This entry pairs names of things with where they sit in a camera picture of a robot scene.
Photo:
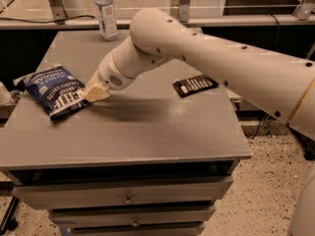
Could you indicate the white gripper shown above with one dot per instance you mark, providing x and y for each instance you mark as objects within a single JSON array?
[{"x": 106, "y": 73}]

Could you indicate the blue potato chip bag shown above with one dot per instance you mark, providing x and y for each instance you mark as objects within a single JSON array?
[{"x": 56, "y": 90}]

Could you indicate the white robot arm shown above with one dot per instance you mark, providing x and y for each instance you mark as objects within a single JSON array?
[{"x": 281, "y": 85}]

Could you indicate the clear plastic water bottle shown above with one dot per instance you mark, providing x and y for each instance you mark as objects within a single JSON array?
[{"x": 106, "y": 19}]

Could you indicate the white object at left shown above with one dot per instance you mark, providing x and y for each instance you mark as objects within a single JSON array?
[{"x": 5, "y": 96}]

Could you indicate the black snack bar wrapper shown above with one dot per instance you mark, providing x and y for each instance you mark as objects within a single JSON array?
[{"x": 194, "y": 85}]

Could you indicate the metal top drawer knob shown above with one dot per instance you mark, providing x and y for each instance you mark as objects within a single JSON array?
[{"x": 128, "y": 200}]

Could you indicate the metal drawer knob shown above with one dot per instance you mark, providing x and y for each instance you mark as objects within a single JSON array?
[
  {"x": 135, "y": 223},
  {"x": 128, "y": 200}
]

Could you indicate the grey top drawer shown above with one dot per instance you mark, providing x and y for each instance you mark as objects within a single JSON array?
[{"x": 113, "y": 194}]

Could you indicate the grey drawer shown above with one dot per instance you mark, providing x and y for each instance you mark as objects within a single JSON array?
[
  {"x": 107, "y": 217},
  {"x": 113, "y": 194},
  {"x": 172, "y": 229}
]

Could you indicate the metal middle drawer knob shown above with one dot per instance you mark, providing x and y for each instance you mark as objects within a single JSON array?
[{"x": 135, "y": 223}]

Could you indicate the grey bottom drawer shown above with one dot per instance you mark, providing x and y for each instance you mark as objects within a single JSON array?
[{"x": 172, "y": 229}]

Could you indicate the grey middle drawer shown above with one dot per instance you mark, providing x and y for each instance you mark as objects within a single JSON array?
[{"x": 107, "y": 217}]

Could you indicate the black stand leg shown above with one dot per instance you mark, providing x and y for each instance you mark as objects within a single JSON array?
[{"x": 9, "y": 222}]

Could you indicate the metal left upright bracket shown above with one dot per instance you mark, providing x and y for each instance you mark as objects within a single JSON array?
[{"x": 58, "y": 12}]

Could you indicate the metal centre upright post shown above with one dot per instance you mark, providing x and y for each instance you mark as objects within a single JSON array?
[{"x": 183, "y": 10}]

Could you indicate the aluminium frame rail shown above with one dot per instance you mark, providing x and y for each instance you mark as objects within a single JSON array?
[{"x": 86, "y": 23}]

